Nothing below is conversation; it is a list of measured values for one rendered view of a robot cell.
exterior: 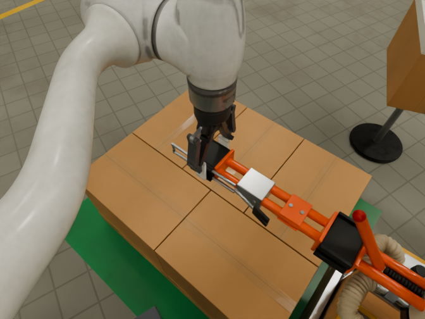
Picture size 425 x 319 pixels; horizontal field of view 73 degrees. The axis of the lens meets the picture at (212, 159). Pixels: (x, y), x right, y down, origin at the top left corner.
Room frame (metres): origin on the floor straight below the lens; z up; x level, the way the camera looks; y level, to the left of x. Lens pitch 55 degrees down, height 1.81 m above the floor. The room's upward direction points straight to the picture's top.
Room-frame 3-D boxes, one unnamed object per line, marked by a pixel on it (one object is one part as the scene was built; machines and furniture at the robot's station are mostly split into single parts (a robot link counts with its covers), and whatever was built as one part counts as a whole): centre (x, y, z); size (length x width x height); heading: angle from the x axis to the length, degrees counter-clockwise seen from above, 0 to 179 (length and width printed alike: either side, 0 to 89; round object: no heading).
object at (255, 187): (0.34, -0.10, 1.21); 0.07 x 0.07 x 0.04; 52
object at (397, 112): (1.45, -1.31, 0.31); 0.40 x 0.40 x 0.62
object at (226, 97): (0.42, 0.00, 1.46); 0.09 x 0.09 x 0.06
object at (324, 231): (0.21, -0.27, 1.22); 0.10 x 0.08 x 0.06; 142
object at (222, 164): (0.43, 0.00, 1.22); 0.08 x 0.07 x 0.05; 52
